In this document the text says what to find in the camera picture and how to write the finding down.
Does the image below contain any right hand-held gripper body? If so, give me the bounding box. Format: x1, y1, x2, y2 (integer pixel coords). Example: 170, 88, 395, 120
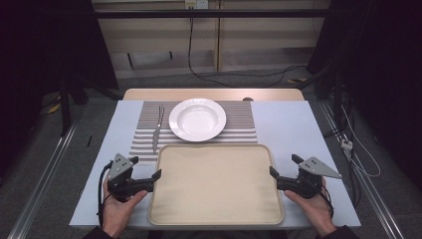
276, 156, 343, 200

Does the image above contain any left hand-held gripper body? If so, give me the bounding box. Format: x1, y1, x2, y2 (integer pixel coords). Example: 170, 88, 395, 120
106, 152, 155, 203

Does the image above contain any person's right hand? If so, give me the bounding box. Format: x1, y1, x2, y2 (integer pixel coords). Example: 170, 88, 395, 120
284, 178, 338, 238

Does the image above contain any person's left hand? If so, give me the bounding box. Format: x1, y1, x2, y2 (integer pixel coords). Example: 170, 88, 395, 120
102, 179, 149, 239

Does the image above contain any silver metal fork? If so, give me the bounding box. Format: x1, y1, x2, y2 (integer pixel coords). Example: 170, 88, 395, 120
151, 105, 166, 155

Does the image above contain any beige rectangular tray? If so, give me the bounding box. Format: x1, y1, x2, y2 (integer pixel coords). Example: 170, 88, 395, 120
147, 142, 285, 227

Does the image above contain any grey striped placemat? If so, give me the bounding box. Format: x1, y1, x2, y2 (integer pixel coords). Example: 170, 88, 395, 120
128, 100, 259, 165

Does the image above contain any white round plate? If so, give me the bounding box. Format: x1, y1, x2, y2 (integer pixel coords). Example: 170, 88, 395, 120
168, 98, 228, 143

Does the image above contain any black metal stand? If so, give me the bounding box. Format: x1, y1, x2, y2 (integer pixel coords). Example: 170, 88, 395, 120
58, 73, 90, 137
297, 62, 346, 135

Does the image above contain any light wooden table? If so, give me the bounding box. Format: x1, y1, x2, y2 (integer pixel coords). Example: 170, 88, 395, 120
122, 88, 306, 103

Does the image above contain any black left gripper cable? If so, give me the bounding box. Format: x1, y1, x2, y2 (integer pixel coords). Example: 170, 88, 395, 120
97, 160, 114, 230

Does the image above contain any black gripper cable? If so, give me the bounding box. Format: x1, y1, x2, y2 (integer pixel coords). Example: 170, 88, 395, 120
318, 184, 334, 218
97, 160, 114, 230

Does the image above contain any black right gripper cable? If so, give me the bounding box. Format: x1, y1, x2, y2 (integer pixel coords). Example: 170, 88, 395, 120
318, 184, 334, 218

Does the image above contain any aluminium floor rail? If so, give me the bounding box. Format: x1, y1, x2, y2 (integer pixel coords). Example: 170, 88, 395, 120
318, 101, 406, 239
6, 121, 80, 239

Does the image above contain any thin white cable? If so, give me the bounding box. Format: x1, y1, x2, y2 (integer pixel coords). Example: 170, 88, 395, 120
340, 105, 382, 178

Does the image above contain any black floor cable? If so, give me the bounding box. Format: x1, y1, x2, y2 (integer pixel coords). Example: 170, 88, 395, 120
187, 16, 309, 90

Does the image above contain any white wall socket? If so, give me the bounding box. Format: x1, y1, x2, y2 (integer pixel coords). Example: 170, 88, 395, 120
184, 0, 209, 10

